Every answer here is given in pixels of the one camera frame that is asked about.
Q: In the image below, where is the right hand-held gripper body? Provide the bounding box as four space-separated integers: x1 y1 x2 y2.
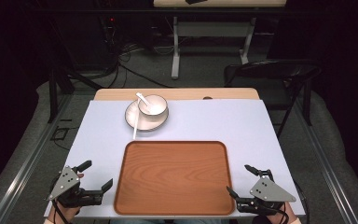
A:
235 169 297 217

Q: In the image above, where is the wooden serving tray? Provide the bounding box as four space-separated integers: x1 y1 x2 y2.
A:
114 140 236 217

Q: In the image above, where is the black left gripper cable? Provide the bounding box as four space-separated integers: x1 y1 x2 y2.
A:
51 200 68 224

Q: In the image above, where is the black folding chair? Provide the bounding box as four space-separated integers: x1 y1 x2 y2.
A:
223 58 324 140

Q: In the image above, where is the black metal stand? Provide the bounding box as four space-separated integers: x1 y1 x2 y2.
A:
47 65 104 124

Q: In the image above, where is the pale table mat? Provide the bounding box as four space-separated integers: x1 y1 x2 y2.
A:
43 98 307 218

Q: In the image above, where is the person's right hand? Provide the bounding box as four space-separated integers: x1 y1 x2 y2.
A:
266 201 296 224

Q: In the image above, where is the dark computer tower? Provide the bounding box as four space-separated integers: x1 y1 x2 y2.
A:
98 14 120 68

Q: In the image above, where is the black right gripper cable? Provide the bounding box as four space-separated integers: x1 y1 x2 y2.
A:
274 179 310 224

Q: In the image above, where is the white-framed desk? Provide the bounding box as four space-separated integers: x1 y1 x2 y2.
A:
153 0 289 80

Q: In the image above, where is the person's left hand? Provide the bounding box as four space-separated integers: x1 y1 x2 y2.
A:
47 173 85 224

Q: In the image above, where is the bundle of floor cables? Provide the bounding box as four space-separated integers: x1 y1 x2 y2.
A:
103 40 173 90

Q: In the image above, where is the white chopstick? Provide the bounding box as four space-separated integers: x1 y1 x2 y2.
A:
131 100 141 141

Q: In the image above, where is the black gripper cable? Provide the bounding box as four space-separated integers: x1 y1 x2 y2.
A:
274 179 310 224
51 200 68 224

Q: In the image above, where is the metal floor rail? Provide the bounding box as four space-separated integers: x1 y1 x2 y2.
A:
293 92 358 224
0 92 73 224

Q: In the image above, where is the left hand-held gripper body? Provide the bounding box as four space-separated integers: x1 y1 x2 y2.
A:
46 165 103 209

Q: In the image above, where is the white ceramic plate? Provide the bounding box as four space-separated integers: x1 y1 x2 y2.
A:
124 100 170 132

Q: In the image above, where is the white ceramic spoon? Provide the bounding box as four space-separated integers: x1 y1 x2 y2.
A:
135 91 154 114

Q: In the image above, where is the white ceramic bowl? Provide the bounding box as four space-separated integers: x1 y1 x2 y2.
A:
137 94 169 118

